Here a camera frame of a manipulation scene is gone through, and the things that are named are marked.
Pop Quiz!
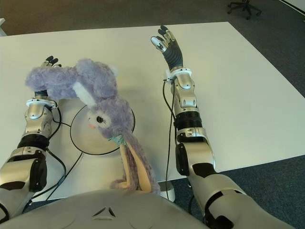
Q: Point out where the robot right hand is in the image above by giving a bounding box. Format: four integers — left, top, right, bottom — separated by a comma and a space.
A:
150, 25, 184, 71

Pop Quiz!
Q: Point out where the thin black looping cable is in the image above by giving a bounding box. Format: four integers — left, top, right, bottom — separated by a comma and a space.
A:
44, 121, 84, 200

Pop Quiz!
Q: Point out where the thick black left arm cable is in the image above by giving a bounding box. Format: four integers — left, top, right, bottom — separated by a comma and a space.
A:
23, 149, 67, 195

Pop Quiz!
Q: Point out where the purple plush bunny doll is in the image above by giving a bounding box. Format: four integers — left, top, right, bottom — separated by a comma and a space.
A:
25, 58, 161, 195

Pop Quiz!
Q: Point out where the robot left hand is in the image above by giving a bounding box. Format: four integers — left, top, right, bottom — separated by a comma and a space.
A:
34, 55, 62, 99

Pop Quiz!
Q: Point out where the white neighbouring desk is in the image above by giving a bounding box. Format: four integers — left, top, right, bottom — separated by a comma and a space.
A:
0, 18, 8, 38

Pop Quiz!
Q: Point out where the white table leg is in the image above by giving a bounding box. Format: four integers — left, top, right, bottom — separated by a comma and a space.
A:
158, 181, 176, 201

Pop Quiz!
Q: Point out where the short black right wrist cable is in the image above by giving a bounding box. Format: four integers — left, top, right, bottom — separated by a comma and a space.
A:
170, 82, 178, 125

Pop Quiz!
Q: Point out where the black office chair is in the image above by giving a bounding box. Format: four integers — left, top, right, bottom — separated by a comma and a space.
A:
227, 0, 262, 21

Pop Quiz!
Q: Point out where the silver robot torso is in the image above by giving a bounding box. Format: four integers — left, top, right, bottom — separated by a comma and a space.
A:
0, 188, 210, 229

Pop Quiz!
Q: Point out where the long black right arm cable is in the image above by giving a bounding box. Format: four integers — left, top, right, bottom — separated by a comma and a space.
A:
163, 80, 176, 198

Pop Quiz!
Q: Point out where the white plate black rim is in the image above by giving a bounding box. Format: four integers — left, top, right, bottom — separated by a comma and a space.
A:
70, 104, 137, 155

